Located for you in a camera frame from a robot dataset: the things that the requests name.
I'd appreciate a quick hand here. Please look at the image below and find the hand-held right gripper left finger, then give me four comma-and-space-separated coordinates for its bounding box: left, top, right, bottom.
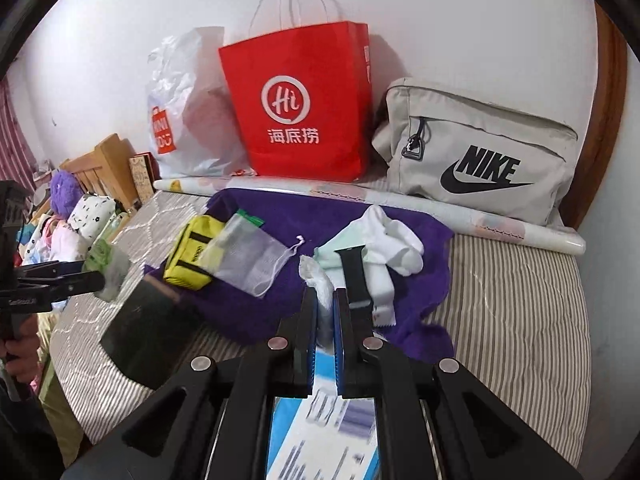
62, 287, 319, 480

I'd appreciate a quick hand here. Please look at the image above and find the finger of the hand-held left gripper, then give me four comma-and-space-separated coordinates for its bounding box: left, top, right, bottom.
0, 271, 106, 311
17, 260, 86, 281

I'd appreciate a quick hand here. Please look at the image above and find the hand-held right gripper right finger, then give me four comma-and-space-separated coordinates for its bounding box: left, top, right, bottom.
334, 287, 583, 480

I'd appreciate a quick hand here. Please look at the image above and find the pale green soft packet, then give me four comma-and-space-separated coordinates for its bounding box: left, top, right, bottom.
82, 239, 133, 302

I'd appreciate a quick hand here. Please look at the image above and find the black watch strap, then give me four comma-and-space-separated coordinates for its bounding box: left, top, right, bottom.
334, 245, 373, 311

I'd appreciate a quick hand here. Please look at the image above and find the blue wet wipes pack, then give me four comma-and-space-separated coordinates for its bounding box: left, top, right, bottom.
265, 255, 381, 480

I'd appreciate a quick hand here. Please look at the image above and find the white mesh drawstring bag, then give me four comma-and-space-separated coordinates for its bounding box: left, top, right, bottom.
206, 212, 305, 298

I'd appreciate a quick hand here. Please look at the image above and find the yellow pouch with black straps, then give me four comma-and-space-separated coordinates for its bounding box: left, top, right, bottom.
162, 215, 226, 292

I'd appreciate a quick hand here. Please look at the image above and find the person's left hand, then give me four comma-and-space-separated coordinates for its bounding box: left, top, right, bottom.
0, 317, 41, 376

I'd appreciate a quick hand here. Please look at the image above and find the colourful printed bedding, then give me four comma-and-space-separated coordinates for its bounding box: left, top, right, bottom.
15, 215, 91, 311

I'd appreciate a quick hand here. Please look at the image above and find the purple plush toy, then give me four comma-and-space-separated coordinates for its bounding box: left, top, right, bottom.
49, 170, 86, 218

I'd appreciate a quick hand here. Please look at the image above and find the white pillow with black print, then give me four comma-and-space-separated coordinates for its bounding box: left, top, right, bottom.
67, 195, 117, 241

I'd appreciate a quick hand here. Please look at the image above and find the green bedsheet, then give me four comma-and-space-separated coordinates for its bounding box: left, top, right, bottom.
97, 210, 131, 246

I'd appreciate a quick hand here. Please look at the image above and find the dark tin box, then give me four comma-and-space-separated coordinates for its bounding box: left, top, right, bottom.
99, 277, 201, 391

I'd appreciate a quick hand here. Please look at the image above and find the red striped curtain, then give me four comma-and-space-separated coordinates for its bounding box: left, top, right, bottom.
0, 77, 36, 181

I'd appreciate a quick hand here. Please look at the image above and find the wooden headboard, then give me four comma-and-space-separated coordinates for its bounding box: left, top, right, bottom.
60, 133, 138, 208

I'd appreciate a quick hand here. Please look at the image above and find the patterned book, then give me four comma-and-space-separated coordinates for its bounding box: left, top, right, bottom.
128, 152, 156, 201

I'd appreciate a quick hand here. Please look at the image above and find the purple towel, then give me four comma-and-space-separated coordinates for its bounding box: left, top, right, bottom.
145, 187, 456, 363

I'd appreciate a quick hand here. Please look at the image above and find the striped quilted cover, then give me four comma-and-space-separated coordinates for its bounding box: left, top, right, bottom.
50, 190, 596, 480

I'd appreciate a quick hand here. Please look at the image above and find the rolled printed paper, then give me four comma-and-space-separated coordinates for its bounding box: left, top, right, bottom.
152, 175, 587, 257

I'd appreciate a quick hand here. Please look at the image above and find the white plastic shopping bag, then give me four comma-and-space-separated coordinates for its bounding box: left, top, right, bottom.
145, 27, 256, 178

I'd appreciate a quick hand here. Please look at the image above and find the grey sling bag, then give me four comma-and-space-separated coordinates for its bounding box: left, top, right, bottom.
371, 77, 586, 228

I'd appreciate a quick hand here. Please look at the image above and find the red paper bag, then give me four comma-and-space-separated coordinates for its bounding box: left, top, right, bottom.
218, 0, 372, 183

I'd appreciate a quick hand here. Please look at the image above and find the brown wooden door frame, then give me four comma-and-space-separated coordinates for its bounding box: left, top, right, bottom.
560, 2, 628, 231

